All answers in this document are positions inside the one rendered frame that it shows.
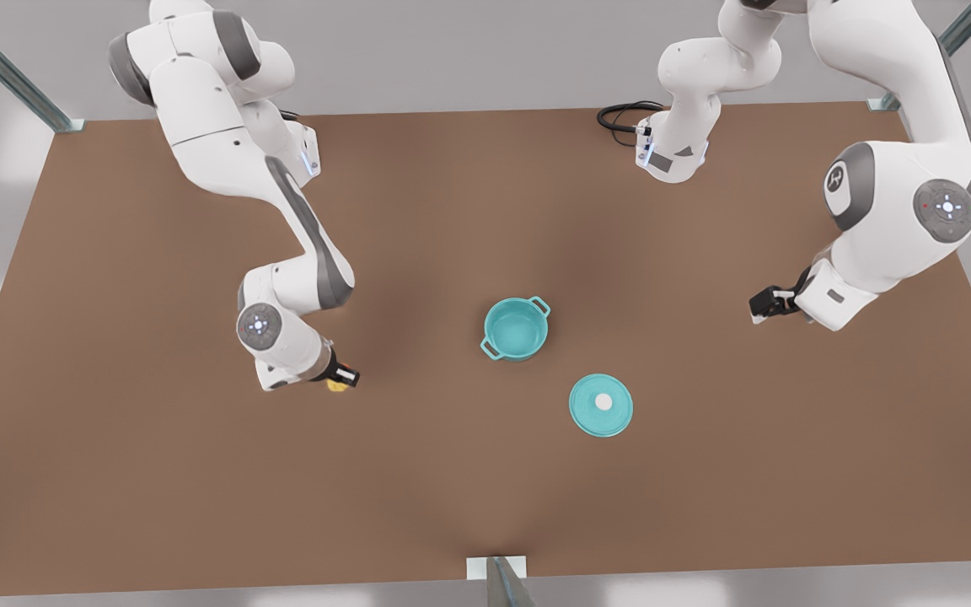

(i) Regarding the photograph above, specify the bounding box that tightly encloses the teal pot lid white knob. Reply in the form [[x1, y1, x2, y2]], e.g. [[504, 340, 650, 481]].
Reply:
[[568, 373, 634, 438]]

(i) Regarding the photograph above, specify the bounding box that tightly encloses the teal pot with handles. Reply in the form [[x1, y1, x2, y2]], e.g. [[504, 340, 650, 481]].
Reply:
[[480, 295, 551, 363]]

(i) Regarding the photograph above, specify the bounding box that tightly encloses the black cable loop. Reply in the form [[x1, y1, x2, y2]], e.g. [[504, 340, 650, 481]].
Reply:
[[597, 101, 665, 148]]

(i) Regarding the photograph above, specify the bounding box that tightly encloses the silver frame post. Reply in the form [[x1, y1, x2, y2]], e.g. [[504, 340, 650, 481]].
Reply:
[[867, 0, 971, 112], [466, 556, 537, 607], [0, 4, 85, 134]]

